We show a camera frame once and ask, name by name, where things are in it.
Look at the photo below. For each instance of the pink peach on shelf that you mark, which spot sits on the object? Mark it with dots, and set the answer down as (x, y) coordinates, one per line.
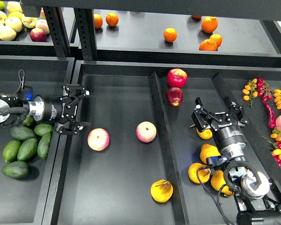
(42, 24)

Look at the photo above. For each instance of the black shelf post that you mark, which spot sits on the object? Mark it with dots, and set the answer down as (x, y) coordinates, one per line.
(87, 34)
(57, 29)

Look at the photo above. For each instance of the pink apple left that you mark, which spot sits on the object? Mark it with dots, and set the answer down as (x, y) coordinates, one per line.
(98, 139)

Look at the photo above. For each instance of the dark red apple lower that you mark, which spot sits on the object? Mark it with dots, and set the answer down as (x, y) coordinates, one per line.
(174, 96)

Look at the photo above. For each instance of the green avocado right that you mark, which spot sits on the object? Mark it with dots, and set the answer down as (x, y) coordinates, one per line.
(44, 145)

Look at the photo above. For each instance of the orange on shelf front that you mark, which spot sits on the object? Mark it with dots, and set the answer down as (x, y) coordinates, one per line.
(208, 45)

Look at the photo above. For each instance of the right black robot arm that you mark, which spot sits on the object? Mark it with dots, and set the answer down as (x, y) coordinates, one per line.
(249, 186)

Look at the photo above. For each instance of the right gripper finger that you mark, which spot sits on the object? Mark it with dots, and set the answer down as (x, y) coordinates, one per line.
(204, 119)
(235, 111)

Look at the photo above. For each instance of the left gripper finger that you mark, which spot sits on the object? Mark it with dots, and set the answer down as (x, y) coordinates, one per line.
(73, 94)
(68, 125)

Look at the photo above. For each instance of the orange on shelf far left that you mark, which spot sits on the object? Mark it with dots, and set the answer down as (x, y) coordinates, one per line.
(98, 21)

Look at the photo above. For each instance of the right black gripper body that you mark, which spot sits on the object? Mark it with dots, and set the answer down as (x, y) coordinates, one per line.
(228, 137)

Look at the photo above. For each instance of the red chili pepper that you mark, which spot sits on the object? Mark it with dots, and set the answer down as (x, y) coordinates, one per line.
(271, 118)

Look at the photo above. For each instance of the green avocado small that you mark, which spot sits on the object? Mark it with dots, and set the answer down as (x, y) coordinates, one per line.
(41, 129)

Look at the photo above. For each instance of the green avocado top left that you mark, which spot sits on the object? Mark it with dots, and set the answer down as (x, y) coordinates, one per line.
(29, 122)

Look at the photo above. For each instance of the black shelf post right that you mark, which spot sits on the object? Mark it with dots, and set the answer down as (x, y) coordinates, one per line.
(87, 34)

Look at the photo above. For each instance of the black shelf post left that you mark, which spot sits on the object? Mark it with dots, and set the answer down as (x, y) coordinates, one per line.
(57, 29)

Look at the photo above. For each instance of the red apple upper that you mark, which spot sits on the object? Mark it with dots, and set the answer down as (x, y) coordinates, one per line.
(177, 77)

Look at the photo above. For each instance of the dark green avocado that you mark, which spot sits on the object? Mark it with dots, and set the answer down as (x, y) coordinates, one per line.
(16, 170)
(22, 133)

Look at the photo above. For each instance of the yellow pear upper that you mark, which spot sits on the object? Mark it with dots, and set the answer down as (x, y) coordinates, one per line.
(206, 134)

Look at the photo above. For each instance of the yellow pear middle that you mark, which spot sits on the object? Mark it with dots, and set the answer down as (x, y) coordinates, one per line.
(208, 150)

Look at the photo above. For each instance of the black centre tray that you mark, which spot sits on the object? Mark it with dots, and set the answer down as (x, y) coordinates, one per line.
(112, 186)

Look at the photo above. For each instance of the pink apple centre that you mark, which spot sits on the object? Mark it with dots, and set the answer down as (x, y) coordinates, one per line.
(146, 132)

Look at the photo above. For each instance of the pale yellow apple with stem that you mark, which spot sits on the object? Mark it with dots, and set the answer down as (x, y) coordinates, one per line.
(29, 22)

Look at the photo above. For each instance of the pink apple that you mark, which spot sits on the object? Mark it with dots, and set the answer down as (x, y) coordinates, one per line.
(146, 132)
(98, 139)

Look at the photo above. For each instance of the yellow pear lower left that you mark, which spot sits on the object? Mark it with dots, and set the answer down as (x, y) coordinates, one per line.
(195, 173)

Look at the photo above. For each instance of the orange cherry tomato vine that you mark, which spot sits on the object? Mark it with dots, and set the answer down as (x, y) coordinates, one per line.
(250, 91)

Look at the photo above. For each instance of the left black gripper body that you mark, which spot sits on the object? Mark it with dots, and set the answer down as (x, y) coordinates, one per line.
(59, 109)

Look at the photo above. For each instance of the red apple on shelf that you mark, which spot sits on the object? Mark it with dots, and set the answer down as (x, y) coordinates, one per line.
(38, 35)

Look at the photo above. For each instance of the yellow pear with stem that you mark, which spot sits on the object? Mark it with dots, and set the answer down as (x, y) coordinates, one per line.
(161, 191)

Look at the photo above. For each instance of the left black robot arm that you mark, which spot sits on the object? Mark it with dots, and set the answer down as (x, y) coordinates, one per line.
(15, 108)

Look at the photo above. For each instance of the mixed cherry tomatoes lower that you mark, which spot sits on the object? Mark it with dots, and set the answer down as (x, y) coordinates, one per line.
(275, 143)

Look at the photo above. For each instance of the black upper shelf tray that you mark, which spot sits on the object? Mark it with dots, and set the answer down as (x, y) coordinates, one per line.
(138, 37)

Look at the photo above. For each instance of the red cherry tomato vine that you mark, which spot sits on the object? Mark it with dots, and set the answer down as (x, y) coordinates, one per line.
(264, 90)

